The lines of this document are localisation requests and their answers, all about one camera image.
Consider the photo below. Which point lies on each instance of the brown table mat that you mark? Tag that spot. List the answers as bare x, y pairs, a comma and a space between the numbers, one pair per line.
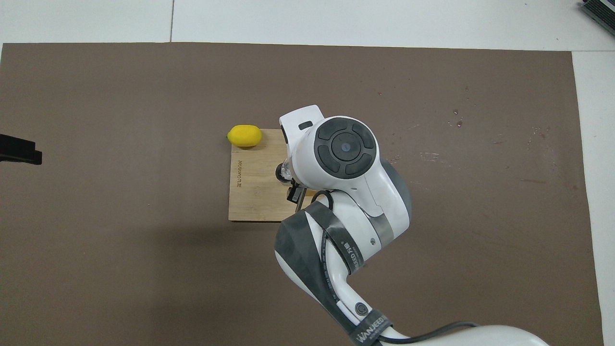
144, 288

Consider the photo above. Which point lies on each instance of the yellow lemon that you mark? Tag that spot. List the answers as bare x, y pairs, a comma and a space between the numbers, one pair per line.
245, 135

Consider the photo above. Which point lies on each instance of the grey ribbed device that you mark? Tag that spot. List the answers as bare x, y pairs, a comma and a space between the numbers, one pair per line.
600, 9

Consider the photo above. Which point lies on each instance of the steel double jigger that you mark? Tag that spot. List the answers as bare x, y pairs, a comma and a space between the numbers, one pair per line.
278, 174

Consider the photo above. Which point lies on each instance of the wooden cutting board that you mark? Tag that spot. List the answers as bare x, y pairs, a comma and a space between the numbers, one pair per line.
254, 202

